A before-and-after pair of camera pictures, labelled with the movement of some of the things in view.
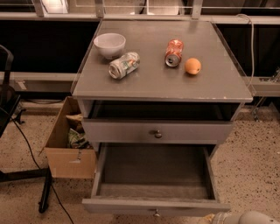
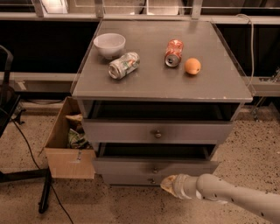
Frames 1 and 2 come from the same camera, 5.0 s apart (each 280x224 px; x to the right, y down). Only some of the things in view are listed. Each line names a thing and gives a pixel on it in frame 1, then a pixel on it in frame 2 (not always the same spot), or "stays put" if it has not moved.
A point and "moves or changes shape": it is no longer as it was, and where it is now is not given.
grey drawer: [155, 179] moves or changes shape
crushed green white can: [123, 65] stays put
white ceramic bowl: [110, 44] stays put
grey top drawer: [157, 131] stays put
